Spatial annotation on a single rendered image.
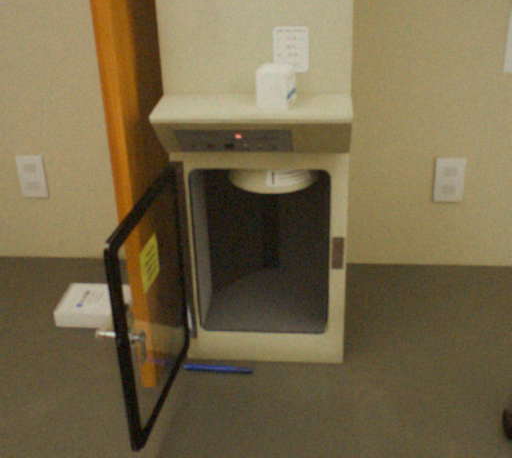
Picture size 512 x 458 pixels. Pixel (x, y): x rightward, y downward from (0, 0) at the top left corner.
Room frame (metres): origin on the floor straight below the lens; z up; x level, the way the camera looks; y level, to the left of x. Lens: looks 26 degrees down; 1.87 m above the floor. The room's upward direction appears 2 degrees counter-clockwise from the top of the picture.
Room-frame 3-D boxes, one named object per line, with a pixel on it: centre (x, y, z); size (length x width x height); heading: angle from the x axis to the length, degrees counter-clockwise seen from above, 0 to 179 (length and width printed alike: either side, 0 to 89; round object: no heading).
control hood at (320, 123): (1.10, 0.00, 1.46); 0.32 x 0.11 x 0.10; 84
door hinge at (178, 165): (1.16, 0.14, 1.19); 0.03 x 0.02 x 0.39; 84
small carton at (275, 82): (1.09, -0.04, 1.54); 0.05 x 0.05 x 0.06; 70
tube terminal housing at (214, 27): (1.28, -0.02, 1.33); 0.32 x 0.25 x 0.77; 84
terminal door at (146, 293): (1.00, 0.18, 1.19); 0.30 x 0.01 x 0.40; 167
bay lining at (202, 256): (1.28, -0.02, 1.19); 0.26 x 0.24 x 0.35; 84
